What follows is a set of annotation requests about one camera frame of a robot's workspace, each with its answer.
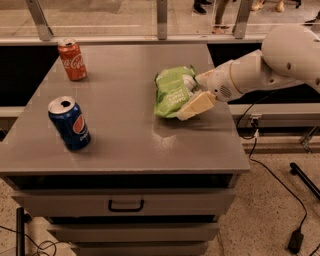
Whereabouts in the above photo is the black drawer handle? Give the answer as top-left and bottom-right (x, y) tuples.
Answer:
(107, 199), (145, 213)

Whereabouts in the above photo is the metal window railing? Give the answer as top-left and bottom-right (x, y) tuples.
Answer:
(0, 0), (306, 47)

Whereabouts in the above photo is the black stand leg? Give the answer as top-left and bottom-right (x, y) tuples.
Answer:
(16, 207), (25, 256)
(290, 162), (320, 200)

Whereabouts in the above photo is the red coke can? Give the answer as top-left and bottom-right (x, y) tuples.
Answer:
(58, 38), (87, 81)

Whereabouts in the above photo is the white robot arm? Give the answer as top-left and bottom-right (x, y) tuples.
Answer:
(177, 24), (320, 121)

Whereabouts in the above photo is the black stand leg left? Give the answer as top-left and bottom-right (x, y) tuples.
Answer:
(16, 207), (25, 256)

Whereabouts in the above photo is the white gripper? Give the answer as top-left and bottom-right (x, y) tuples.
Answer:
(177, 60), (243, 121)

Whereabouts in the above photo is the black stand leg right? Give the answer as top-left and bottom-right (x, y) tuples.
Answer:
(290, 162), (320, 200)

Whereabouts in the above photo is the thin black floor cable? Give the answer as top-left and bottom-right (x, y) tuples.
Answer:
(0, 225), (64, 256)

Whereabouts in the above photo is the black power cable with adapter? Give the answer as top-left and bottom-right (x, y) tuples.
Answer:
(235, 89), (308, 256)

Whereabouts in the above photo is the green rice chip bag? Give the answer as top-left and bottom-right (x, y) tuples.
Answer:
(154, 66), (198, 118)

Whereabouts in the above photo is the blue pepsi can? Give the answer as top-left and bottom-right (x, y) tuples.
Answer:
(48, 96), (91, 151)

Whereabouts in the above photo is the grey drawer cabinet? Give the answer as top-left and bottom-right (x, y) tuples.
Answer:
(0, 45), (249, 256)

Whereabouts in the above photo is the wall power outlet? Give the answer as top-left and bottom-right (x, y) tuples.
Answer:
(249, 114), (262, 128)

